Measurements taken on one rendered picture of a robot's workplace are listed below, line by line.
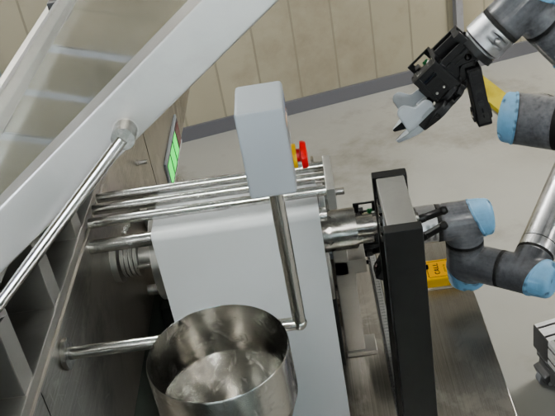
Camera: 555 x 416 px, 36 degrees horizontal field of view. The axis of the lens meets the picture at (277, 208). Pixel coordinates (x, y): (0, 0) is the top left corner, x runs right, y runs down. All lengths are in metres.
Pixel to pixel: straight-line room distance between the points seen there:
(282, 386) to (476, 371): 0.91
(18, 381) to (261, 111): 0.39
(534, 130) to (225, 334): 1.16
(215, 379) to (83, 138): 0.48
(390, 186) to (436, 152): 3.02
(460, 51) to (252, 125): 0.70
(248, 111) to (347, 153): 3.47
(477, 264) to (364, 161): 2.53
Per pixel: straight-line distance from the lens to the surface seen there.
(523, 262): 1.70
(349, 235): 1.29
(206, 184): 1.27
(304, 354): 1.33
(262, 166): 0.87
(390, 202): 1.17
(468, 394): 1.65
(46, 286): 1.07
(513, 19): 1.46
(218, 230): 1.19
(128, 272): 1.34
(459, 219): 1.68
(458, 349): 1.73
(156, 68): 0.48
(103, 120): 0.50
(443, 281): 1.88
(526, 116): 1.93
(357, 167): 4.17
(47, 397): 1.02
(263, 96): 0.87
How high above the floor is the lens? 2.06
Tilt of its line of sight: 32 degrees down
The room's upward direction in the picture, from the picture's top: 10 degrees counter-clockwise
